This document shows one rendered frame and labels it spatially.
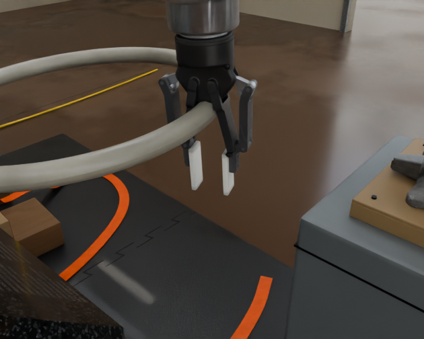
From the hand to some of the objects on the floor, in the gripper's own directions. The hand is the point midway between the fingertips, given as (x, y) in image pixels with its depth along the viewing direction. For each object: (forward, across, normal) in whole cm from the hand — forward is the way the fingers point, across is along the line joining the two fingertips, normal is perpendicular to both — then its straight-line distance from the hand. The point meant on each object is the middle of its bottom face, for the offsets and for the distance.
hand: (211, 169), depth 67 cm
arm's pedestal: (+91, -34, -16) cm, 99 cm away
